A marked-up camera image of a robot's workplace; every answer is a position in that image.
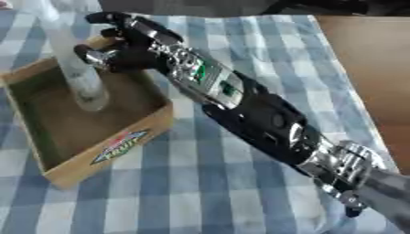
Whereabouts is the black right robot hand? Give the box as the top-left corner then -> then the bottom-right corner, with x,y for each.
71,11 -> 186,74

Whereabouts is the clear plastic bottle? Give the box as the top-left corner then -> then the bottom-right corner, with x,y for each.
19,0 -> 113,112

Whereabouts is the tan cardboard box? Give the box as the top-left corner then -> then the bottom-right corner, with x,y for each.
0,35 -> 177,190

